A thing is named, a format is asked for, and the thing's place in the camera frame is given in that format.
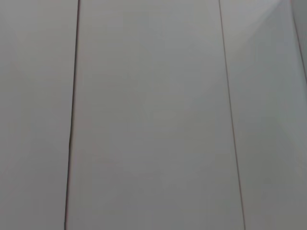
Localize white partition panel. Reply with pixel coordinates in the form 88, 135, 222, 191
291, 0, 307, 84
218, 0, 307, 230
64, 0, 247, 230
0, 0, 80, 230

